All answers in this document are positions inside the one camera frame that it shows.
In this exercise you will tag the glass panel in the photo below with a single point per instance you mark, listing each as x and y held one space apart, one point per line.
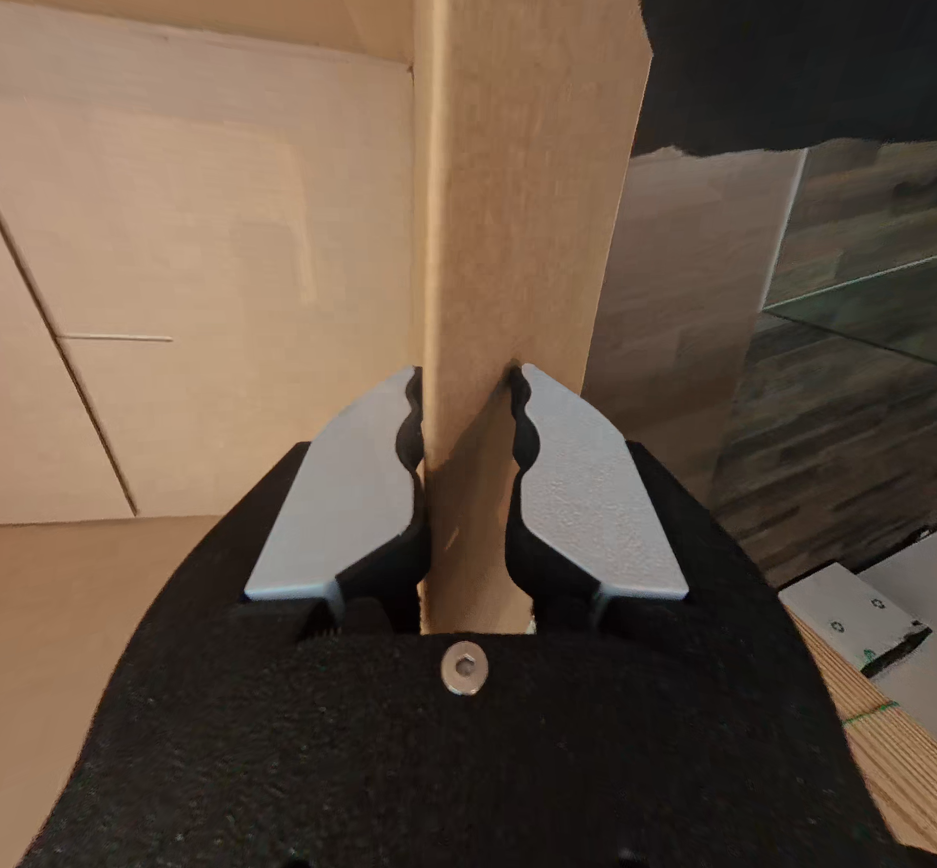
864 223

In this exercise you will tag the large brown cardboard box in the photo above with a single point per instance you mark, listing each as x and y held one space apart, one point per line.
505 187

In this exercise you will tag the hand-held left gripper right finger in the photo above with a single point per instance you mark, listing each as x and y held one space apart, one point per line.
593 509

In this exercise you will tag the black cloth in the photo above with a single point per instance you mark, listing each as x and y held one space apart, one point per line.
790 40

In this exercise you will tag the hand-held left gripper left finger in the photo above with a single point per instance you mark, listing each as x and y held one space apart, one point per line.
344 502

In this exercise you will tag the white paper sheet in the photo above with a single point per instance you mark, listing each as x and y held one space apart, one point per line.
911 575

